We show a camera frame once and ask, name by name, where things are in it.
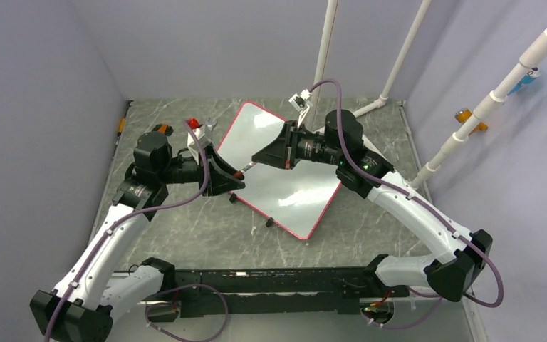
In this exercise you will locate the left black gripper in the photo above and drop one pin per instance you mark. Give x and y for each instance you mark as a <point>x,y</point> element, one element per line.
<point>221,176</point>

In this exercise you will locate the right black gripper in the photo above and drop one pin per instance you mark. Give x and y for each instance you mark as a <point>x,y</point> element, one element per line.
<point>275,154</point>

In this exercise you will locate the red framed whiteboard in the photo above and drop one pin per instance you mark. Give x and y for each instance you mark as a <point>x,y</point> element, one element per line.
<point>294,199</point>

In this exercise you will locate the whiteboard marker white barrel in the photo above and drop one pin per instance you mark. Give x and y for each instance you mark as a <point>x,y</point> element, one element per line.
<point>247,167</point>

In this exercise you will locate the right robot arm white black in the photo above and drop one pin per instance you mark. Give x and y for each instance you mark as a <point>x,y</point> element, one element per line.
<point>457,255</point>

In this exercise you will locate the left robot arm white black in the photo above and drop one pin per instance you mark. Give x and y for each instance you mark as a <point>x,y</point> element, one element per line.
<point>81,306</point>

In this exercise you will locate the silver open-end wrench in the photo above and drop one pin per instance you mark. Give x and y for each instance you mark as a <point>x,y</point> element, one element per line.
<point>211,123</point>

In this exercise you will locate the orange black small object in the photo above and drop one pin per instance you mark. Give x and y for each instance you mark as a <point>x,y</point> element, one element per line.
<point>164,129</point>

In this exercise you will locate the white PVC pipe right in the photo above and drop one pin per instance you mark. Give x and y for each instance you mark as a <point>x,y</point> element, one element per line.
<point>531,57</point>

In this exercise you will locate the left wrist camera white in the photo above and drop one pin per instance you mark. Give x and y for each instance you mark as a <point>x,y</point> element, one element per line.
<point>202,134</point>

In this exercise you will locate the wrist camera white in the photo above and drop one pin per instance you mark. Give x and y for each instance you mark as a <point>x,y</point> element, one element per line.
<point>202,134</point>
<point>302,104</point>

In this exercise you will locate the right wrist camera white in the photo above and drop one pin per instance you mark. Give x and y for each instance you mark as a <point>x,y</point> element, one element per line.
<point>302,104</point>

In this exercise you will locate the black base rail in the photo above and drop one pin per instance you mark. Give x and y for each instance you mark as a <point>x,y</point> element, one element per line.
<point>342,290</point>

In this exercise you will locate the white PVC pipe frame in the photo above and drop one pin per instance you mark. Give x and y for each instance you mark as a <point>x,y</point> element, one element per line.
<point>379,46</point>

